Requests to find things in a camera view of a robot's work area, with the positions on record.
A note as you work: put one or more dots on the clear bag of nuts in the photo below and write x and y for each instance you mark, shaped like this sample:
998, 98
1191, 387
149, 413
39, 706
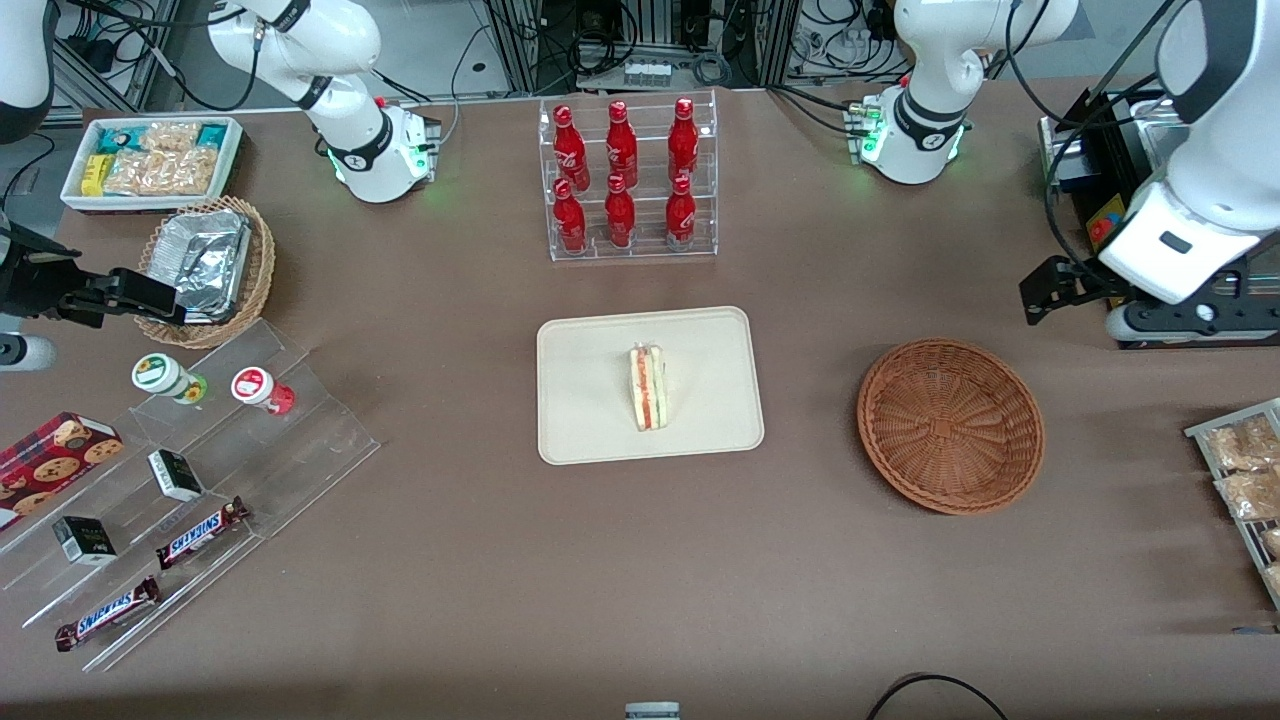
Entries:
1245, 445
1272, 543
1250, 495

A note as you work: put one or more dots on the clear acrylic bottle rack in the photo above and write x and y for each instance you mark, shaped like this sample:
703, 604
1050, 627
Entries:
650, 250

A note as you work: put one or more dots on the triangle sandwich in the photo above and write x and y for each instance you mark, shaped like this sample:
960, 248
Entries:
648, 390

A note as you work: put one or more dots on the light tan wicker basket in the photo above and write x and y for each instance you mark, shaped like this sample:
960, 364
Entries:
258, 270

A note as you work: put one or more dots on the silver foil package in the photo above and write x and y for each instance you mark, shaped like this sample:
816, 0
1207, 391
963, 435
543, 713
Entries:
205, 260

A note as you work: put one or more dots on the Snickers chocolate bar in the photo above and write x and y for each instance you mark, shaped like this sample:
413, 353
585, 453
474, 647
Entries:
200, 532
108, 612

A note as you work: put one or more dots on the red plaid cookie box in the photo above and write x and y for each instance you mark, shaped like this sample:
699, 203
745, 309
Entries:
50, 465

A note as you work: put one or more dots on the white rectangular snack bin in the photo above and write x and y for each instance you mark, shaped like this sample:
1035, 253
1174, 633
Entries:
75, 200

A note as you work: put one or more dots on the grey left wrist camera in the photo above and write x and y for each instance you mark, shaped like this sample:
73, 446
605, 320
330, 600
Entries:
1180, 318

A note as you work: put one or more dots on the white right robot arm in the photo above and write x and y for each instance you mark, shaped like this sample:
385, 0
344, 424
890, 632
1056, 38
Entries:
350, 150

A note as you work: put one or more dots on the small black carton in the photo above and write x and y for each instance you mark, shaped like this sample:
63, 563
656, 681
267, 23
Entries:
85, 540
176, 475

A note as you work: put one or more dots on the brown round wicker basket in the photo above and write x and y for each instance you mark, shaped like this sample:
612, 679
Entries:
950, 425

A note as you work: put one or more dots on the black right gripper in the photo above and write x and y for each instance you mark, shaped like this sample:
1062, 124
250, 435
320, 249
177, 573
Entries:
28, 280

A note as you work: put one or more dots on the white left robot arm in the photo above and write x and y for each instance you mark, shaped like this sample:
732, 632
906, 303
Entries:
930, 90

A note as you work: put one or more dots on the tray of packaged snacks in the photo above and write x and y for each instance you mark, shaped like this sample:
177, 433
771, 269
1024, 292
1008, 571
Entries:
1245, 530

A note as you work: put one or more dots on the grey device at table edge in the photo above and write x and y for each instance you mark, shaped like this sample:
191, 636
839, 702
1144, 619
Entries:
652, 711

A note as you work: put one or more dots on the teal snack packet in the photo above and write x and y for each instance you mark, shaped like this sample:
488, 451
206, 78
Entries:
118, 138
213, 134

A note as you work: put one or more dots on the clear acrylic stepped shelf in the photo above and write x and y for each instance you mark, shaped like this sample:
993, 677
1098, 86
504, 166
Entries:
300, 440

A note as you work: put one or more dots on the red label yogurt cup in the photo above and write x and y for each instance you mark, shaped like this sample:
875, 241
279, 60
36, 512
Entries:
255, 387

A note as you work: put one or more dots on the green label yogurt cup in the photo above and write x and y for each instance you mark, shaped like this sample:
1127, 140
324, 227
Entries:
160, 374

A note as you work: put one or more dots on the beige plastic serving tray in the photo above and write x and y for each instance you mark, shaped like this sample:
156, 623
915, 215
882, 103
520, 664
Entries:
585, 390

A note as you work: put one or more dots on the white power strip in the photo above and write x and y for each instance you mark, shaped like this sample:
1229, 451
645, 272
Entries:
647, 73

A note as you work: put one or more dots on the yellow snack packet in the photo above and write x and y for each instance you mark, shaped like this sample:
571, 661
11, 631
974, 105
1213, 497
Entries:
94, 173

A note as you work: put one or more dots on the clear bag of crackers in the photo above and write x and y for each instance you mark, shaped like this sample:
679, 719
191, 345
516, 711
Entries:
160, 172
170, 135

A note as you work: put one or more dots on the black glass food warmer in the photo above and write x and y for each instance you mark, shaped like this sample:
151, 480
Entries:
1100, 215

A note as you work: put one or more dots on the red cola bottle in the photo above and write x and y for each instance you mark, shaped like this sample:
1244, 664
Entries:
620, 218
621, 148
570, 220
683, 145
569, 150
681, 215

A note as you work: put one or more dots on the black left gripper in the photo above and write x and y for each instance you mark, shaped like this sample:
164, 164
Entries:
1085, 281

